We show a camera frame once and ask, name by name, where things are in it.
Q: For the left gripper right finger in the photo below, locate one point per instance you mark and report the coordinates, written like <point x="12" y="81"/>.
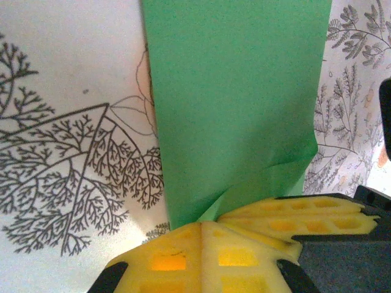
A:
<point x="238" y="259"/>

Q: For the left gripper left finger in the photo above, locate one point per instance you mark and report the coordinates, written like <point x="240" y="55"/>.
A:
<point x="165" y="259"/>

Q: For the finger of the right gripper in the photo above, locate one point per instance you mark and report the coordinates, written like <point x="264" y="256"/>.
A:
<point x="305" y="226"/>
<point x="311" y="206"/>

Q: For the green paper sheet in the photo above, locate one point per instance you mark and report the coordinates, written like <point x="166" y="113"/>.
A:
<point x="232" y="107"/>

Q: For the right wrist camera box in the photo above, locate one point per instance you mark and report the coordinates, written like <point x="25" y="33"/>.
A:
<point x="385" y="119"/>

